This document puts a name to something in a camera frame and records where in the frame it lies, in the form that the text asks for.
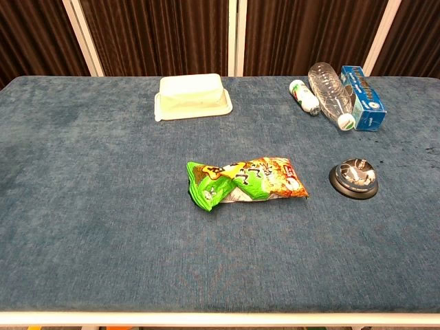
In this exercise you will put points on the clear plastic water bottle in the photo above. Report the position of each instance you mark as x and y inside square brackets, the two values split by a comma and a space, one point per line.
[330, 91]

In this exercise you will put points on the blue cardboard wrap box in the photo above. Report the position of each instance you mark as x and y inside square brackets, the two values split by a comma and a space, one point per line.
[366, 99]

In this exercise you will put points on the blue fabric table cover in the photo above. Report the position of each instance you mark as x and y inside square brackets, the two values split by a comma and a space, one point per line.
[103, 206]

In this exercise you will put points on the black silver desk bell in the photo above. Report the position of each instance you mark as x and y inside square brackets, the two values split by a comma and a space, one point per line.
[354, 177]

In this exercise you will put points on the white partition frame post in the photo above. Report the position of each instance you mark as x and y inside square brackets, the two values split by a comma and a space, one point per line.
[82, 36]
[237, 38]
[381, 36]

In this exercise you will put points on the white plastic lidded container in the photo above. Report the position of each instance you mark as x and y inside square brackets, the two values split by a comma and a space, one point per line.
[190, 96]

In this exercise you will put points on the dark brown pleated curtain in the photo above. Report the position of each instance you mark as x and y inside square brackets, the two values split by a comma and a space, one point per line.
[161, 34]

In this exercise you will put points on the small white green bottle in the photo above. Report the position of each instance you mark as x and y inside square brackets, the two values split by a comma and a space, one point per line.
[304, 96]

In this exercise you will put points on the white table edge rail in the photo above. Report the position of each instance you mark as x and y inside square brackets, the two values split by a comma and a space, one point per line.
[220, 318]

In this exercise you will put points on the green orange snack bag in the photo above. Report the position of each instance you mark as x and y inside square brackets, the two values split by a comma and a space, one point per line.
[247, 182]

